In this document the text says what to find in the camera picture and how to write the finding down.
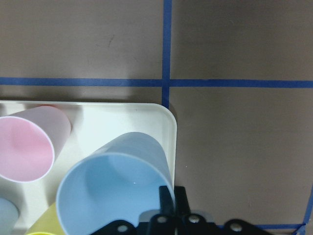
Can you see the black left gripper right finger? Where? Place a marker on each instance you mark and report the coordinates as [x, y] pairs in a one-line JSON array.
[[188, 222]]

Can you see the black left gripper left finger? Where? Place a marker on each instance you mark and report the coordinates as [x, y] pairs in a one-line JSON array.
[[164, 222]]

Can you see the light blue plastic cup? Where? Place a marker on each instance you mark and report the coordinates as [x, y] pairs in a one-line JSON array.
[[119, 181]]

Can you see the yellow plastic cup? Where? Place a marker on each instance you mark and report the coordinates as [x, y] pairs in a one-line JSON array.
[[47, 224]]

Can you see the grey plastic cup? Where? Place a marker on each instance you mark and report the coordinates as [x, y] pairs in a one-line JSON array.
[[9, 215]]

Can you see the pink plastic cup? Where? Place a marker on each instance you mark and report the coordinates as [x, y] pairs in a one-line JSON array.
[[30, 142]]

